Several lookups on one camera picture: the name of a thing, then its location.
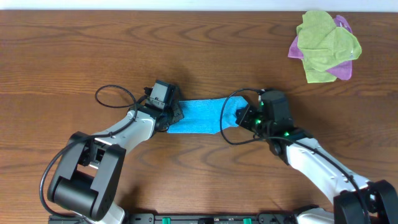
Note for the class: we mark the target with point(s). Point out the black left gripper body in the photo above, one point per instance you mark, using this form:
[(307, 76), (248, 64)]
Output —
[(173, 115)]

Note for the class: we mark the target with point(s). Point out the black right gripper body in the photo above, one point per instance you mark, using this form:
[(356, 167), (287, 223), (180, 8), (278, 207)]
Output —
[(253, 121)]

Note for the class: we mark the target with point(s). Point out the blue microfiber cloth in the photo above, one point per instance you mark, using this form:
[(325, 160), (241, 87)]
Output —
[(203, 116)]

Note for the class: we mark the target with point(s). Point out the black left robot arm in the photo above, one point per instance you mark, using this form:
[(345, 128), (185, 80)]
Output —
[(87, 175)]

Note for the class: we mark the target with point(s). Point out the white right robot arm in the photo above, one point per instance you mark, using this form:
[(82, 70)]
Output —
[(355, 198)]

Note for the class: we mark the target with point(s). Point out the purple microfiber cloth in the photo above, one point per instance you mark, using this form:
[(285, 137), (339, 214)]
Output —
[(342, 71)]

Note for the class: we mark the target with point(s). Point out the green microfiber cloth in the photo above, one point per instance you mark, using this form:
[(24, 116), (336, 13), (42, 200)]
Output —
[(323, 44)]

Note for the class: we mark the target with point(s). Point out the black mounting rail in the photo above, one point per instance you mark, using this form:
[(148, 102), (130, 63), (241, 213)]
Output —
[(262, 218)]

